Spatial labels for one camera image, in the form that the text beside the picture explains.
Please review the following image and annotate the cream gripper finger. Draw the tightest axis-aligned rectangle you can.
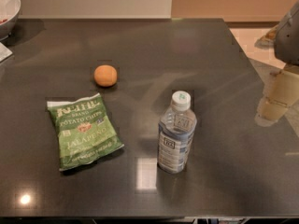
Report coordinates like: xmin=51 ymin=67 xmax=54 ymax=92
xmin=255 ymin=64 xmax=299 ymax=127

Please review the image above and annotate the green jalapeno chip bag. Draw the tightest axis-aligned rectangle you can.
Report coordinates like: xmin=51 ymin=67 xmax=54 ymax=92
xmin=47 ymin=93 xmax=123 ymax=171

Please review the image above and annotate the clear plastic water bottle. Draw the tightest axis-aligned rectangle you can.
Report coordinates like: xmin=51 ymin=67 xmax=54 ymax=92
xmin=158 ymin=91 xmax=197 ymax=174

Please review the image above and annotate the orange fruit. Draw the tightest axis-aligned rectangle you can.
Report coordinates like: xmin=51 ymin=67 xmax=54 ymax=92
xmin=93 ymin=64 xmax=118 ymax=87

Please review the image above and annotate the white bowl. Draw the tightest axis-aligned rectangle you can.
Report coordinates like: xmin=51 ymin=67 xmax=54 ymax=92
xmin=0 ymin=0 xmax=21 ymax=40

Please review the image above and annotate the white paper sheet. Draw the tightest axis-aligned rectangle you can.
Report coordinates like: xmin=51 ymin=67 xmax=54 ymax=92
xmin=0 ymin=43 xmax=13 ymax=62

